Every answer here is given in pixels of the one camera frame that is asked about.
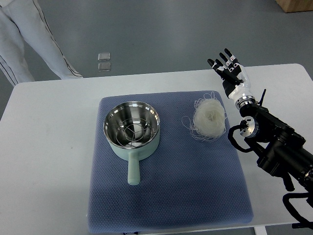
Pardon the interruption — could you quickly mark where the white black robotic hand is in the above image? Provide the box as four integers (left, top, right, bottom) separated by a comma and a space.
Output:
207, 49, 256, 110

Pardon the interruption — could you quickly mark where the white vermicelli noodle nest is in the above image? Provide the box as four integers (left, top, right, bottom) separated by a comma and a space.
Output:
181, 91, 227, 142

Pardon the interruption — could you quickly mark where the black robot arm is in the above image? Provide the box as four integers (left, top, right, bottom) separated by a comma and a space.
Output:
228, 94, 313, 229

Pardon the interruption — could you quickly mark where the mint green steel pot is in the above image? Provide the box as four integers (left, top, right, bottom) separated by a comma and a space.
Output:
103, 101, 160, 186

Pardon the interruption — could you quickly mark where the wooden box corner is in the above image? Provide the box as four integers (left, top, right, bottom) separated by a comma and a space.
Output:
276, 0, 313, 13

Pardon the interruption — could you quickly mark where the blue textured mat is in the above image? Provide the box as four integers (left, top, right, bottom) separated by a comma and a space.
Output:
88, 91, 253, 233

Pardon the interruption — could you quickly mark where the lower metal floor plate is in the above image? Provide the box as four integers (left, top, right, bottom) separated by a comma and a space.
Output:
98, 62, 111, 72

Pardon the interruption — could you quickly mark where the metal floor plate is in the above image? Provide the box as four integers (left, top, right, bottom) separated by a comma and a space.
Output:
98, 62, 111, 72
97, 52, 111, 61

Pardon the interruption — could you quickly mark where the upper metal floor plate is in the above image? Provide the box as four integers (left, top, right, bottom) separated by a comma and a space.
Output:
97, 52, 111, 61

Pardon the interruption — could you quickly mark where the white table leg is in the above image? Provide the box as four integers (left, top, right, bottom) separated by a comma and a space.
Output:
254, 226, 267, 235

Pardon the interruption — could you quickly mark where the person in white trousers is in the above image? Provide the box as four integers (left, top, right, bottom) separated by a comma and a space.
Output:
0, 0, 84, 87

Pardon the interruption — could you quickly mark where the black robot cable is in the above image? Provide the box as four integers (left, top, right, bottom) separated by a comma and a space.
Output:
227, 124, 260, 154

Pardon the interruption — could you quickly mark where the wire steaming rack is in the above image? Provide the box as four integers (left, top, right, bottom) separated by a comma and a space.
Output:
114, 118, 157, 149

